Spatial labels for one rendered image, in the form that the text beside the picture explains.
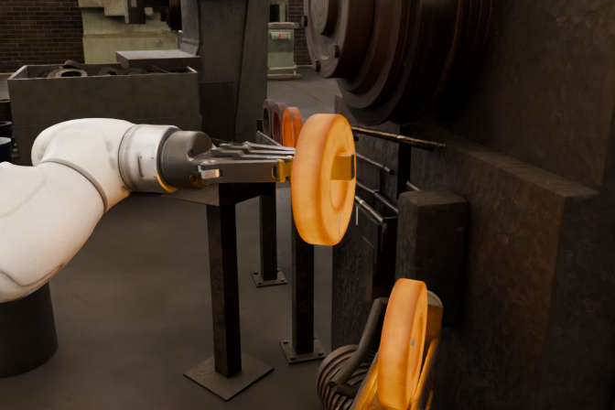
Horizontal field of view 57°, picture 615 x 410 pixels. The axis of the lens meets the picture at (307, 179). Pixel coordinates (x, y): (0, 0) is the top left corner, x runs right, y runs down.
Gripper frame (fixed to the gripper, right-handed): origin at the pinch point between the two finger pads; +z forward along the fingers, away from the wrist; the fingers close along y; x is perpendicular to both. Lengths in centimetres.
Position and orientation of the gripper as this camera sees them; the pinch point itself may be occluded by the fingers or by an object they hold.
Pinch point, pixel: (324, 166)
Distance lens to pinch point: 68.3
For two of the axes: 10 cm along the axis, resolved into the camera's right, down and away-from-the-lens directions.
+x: -0.5, -9.6, -2.7
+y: -3.3, 2.7, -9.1
